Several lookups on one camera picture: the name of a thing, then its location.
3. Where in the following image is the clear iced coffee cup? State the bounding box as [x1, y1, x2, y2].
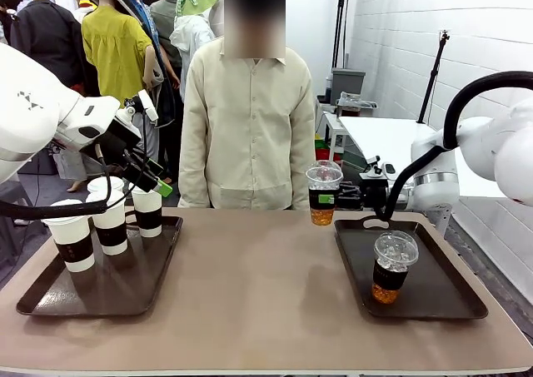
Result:
[371, 230, 420, 305]
[305, 160, 345, 227]

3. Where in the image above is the person with black hair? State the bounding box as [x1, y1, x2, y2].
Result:
[0, 0, 24, 45]

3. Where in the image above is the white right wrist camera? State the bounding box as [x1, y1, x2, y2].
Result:
[361, 155, 398, 182]

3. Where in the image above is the mannequin with yellow red collar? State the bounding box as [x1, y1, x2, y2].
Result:
[70, 0, 99, 24]

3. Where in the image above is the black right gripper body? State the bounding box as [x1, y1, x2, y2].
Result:
[356, 175, 393, 211]

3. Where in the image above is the black box on floor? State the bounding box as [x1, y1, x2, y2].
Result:
[16, 147, 59, 176]

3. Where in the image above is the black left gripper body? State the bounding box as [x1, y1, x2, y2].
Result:
[81, 135, 158, 183]

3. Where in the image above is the brown plastic serving tray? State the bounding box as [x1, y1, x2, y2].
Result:
[15, 212, 184, 318]
[333, 214, 489, 320]

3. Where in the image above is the black tripod stand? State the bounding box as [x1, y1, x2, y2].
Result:
[416, 29, 452, 125]

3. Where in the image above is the small white stool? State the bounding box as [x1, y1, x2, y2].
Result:
[319, 111, 351, 161]

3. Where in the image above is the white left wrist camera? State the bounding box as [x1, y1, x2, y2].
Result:
[136, 88, 160, 125]

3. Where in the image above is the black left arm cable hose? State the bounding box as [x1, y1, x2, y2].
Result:
[0, 143, 126, 221]

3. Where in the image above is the grey storage bin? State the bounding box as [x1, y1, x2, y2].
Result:
[331, 67, 366, 106]

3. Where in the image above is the black light stand pole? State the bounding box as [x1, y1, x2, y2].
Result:
[331, 0, 353, 68]

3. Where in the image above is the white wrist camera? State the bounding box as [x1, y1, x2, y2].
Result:
[136, 88, 160, 125]
[361, 155, 398, 182]

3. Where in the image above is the white side table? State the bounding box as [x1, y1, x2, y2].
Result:
[339, 116, 480, 199]

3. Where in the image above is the mannequin in white jacket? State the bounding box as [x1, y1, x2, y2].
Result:
[169, 12, 217, 103]

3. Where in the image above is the mannequin in white shirt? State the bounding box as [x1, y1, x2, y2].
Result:
[207, 0, 226, 39]

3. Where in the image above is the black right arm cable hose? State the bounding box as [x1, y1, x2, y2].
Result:
[374, 71, 533, 224]

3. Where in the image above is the mannequin in black jacket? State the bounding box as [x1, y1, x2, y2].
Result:
[10, 0, 87, 89]

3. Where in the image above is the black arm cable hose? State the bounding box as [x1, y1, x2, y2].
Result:
[0, 143, 126, 221]
[374, 71, 533, 224]

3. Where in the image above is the person in blue shirt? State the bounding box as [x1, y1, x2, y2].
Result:
[118, 0, 184, 182]

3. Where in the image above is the person in beige shirt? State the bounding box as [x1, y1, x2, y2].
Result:
[177, 0, 316, 211]

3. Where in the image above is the clear plastic container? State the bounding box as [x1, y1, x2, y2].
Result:
[336, 92, 379, 118]

